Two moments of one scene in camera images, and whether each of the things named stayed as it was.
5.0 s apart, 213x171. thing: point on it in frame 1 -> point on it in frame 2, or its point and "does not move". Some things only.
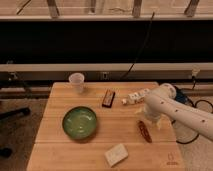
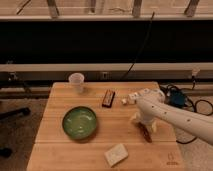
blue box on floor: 180,96 does not move
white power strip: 135,97 does not move
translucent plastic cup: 77,81 does not move
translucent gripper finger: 143,109 -> 136,116
